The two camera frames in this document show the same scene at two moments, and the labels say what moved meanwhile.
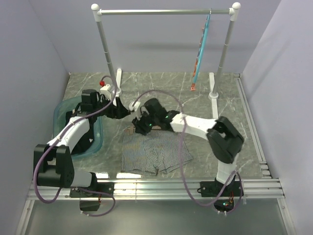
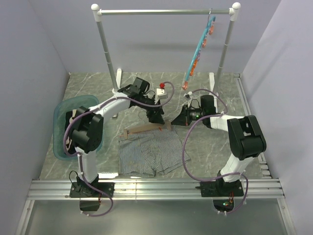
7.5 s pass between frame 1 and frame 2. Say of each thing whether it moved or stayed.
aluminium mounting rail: stayed
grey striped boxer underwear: stayed
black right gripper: moved
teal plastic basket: stayed
